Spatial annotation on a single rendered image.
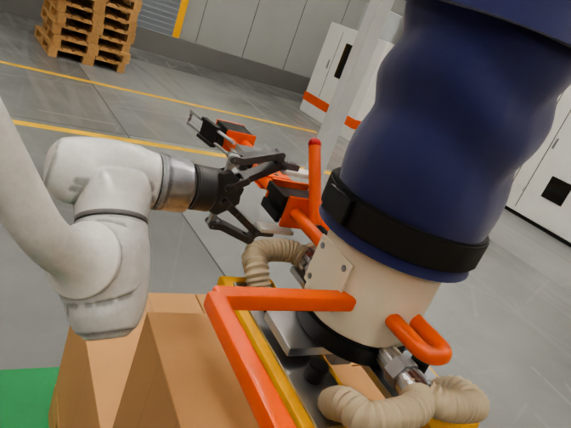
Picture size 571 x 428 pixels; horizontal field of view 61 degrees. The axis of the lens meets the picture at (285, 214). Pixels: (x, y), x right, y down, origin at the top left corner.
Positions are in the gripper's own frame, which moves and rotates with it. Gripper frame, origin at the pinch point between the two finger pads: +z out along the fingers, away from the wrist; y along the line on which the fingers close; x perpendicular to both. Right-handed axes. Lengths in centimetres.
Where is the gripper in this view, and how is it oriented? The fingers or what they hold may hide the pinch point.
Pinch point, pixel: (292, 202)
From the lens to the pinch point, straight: 90.4
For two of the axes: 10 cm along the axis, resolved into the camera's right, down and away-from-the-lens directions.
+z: 8.4, 1.2, 5.2
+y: -3.4, 8.7, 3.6
